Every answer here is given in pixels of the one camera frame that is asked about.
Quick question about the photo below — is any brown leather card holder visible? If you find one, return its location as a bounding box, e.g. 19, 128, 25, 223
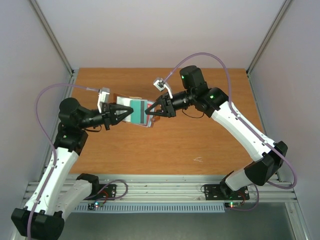
114, 93, 160, 128

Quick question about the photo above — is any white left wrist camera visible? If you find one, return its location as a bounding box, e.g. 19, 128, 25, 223
97, 87, 110, 113

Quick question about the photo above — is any controller board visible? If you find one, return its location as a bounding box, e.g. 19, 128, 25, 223
87, 201, 104, 211
224, 201, 244, 209

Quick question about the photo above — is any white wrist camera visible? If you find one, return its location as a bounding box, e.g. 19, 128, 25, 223
153, 77, 173, 99
97, 87, 110, 113

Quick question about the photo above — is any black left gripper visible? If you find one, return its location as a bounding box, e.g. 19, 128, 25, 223
78, 102, 133, 130

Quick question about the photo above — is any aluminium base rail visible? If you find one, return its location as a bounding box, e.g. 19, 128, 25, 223
22, 174, 298, 204

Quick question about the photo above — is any teal credit card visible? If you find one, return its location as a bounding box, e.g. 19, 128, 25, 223
130, 99, 148, 125

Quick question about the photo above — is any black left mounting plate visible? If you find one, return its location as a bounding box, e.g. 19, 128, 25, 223
85, 184, 117, 201

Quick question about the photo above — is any aluminium frame post right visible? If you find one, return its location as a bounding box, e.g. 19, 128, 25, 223
246, 0, 294, 77

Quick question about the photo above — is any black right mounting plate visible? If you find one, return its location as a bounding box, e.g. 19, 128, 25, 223
200, 184, 250, 201

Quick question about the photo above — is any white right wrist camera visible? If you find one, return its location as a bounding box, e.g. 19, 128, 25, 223
153, 77, 173, 99

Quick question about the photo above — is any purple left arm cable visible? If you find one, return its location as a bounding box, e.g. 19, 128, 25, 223
26, 83, 102, 240

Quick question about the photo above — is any aluminium frame post left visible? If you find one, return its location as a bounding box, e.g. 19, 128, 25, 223
28, 0, 74, 76

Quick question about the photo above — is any black mounting plate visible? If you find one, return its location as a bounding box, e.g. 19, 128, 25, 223
85, 184, 117, 201
200, 184, 250, 201

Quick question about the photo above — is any grey slotted cable duct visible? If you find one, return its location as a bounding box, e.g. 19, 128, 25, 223
73, 202, 225, 214

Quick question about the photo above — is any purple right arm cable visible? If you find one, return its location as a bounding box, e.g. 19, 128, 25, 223
163, 52, 298, 212

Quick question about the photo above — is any aluminium frame post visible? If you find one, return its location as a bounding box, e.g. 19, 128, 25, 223
28, 0, 74, 76
246, 0, 294, 77

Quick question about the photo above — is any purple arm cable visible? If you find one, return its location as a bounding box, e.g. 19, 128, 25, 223
26, 83, 102, 240
163, 52, 298, 212

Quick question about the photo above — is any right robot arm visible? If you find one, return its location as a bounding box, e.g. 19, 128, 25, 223
145, 65, 288, 199

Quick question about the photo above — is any right controller board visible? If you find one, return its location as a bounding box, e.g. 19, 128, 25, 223
224, 201, 244, 209

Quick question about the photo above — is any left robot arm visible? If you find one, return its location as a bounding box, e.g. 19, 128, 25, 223
11, 97, 134, 240

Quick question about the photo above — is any left controller board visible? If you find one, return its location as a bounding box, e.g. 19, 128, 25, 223
87, 201, 104, 211

